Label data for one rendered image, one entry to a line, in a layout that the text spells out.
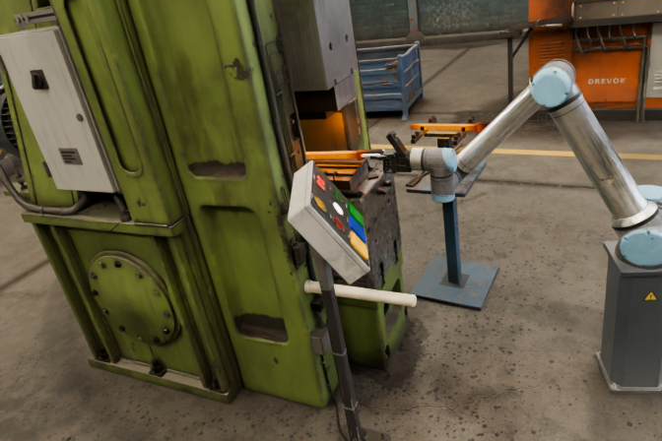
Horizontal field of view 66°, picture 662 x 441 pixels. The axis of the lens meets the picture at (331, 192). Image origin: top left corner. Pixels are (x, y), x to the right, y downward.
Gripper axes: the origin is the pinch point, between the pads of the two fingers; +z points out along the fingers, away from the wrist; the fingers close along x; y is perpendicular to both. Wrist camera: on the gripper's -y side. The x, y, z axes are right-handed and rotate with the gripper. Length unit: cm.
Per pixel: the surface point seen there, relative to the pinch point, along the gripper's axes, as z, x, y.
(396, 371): -8, -14, 104
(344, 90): 3.1, -4.3, -27.9
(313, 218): -14, -73, -11
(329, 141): 27.1, 22.8, 3.7
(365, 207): -3.3, -13.5, 17.9
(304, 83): 12.3, -17.6, -34.6
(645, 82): -131, 336, 67
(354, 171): 3.2, -5.9, 5.8
